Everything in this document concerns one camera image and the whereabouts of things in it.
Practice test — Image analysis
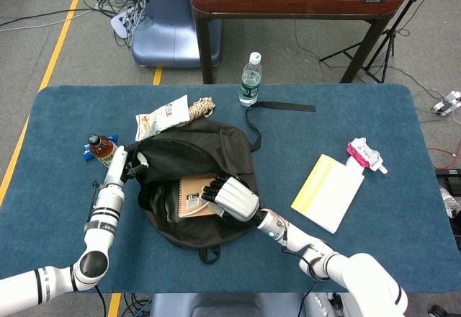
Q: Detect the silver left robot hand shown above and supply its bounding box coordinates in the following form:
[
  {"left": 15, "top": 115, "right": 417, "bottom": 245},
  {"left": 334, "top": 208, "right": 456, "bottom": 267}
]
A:
[{"left": 104, "top": 145, "right": 151, "bottom": 188}]

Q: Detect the black box device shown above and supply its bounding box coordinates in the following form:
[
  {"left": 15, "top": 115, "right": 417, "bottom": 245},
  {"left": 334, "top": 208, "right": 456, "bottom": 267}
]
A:
[{"left": 434, "top": 167, "right": 461, "bottom": 190}]

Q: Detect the blue felt table cover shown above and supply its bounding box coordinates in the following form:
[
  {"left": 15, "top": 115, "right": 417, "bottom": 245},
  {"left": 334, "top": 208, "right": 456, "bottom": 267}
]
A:
[{"left": 0, "top": 83, "right": 461, "bottom": 294}]

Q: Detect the pink white pouch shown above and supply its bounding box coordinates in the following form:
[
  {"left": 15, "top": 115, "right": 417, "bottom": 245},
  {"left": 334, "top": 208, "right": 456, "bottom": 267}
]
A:
[{"left": 346, "top": 137, "right": 389, "bottom": 175}]

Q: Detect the white snack bag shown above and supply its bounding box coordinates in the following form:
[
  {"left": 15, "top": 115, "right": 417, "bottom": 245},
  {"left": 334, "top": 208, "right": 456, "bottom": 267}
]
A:
[{"left": 135, "top": 94, "right": 191, "bottom": 143}]

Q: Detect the amber tea bottle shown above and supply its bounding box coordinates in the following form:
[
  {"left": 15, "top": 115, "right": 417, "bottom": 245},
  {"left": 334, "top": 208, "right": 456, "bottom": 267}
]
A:
[{"left": 88, "top": 133, "right": 120, "bottom": 169}]

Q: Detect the beige black rope bundle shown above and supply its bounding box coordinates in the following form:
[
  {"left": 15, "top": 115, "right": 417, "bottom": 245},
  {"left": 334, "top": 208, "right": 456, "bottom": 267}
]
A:
[{"left": 175, "top": 96, "right": 216, "bottom": 130}]

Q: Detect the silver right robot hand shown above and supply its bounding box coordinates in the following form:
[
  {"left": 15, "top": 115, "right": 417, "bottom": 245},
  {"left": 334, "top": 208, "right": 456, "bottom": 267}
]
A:
[{"left": 200, "top": 173, "right": 261, "bottom": 223}]

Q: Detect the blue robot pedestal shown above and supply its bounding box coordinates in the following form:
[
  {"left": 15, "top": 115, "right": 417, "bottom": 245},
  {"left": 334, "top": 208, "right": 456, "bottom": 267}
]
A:
[{"left": 131, "top": 0, "right": 223, "bottom": 68}]

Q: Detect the white power strip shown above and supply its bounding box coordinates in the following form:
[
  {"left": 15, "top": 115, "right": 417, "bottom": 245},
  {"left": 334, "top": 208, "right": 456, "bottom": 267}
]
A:
[{"left": 431, "top": 91, "right": 461, "bottom": 116}]

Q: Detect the black fabric backpack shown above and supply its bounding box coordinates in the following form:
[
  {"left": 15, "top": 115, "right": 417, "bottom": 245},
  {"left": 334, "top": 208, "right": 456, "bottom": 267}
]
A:
[{"left": 126, "top": 101, "right": 316, "bottom": 264}]

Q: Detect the clear water bottle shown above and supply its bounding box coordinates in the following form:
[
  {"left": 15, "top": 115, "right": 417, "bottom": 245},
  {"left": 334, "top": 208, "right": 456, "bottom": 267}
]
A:
[{"left": 238, "top": 51, "right": 263, "bottom": 107}]

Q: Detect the white floor socket board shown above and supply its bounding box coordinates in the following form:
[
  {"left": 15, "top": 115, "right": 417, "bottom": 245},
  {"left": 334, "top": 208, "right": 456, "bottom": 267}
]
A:
[{"left": 109, "top": 10, "right": 145, "bottom": 39}]

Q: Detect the blue snack wrapper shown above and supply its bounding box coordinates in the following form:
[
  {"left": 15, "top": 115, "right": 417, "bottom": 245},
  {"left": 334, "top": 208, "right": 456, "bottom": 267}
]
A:
[{"left": 82, "top": 133, "right": 119, "bottom": 162}]

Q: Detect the black tripod stand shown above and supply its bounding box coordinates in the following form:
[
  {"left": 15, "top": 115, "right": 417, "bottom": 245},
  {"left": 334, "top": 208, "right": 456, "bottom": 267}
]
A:
[{"left": 318, "top": 0, "right": 437, "bottom": 84}]

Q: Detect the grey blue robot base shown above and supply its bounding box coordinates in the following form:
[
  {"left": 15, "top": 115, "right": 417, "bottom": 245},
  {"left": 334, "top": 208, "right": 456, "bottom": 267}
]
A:
[{"left": 149, "top": 293, "right": 364, "bottom": 317}]

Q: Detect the floor cable bundle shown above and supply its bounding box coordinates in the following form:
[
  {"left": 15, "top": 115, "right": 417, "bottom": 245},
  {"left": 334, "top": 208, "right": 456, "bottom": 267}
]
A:
[{"left": 82, "top": 0, "right": 148, "bottom": 48}]

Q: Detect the red cable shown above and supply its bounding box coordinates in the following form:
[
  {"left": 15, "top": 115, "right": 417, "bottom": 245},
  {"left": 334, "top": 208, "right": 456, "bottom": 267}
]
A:
[{"left": 428, "top": 146, "right": 461, "bottom": 170}]

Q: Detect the yellow white booklet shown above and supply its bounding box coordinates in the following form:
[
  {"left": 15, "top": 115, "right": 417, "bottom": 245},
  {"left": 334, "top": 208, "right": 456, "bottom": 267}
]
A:
[{"left": 290, "top": 153, "right": 365, "bottom": 234}]

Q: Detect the brown spiral notebook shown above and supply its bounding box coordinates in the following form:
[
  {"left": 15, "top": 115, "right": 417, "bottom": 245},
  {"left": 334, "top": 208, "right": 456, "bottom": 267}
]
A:
[{"left": 178, "top": 173, "right": 226, "bottom": 219}]

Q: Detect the brown mahjong table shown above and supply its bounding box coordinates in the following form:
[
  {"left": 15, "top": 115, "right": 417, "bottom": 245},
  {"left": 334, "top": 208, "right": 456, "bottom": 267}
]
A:
[{"left": 189, "top": 0, "right": 408, "bottom": 84}]

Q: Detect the white paper card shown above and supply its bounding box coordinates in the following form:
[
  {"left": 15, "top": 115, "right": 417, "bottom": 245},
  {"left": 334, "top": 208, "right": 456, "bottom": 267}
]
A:
[{"left": 345, "top": 154, "right": 367, "bottom": 183}]

